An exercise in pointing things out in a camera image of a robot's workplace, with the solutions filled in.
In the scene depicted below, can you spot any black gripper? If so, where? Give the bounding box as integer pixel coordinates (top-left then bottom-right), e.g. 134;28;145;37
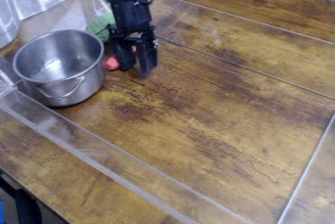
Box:
107;0;157;74

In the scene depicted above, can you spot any pink handled metal spoon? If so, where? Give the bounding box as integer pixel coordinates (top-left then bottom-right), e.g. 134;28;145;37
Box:
102;45;140;71

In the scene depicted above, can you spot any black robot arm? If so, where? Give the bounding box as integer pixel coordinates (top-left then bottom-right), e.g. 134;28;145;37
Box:
107;0;157;74

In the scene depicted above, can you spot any green knitted toy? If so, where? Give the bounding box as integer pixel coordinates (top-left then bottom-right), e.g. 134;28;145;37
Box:
85;12;116;42

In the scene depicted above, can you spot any stainless steel pot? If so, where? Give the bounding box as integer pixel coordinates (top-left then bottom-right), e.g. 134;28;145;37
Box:
14;30;106;107

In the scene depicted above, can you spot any clear acrylic barrier wall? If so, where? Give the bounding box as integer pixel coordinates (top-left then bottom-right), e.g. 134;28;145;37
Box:
0;0;335;224

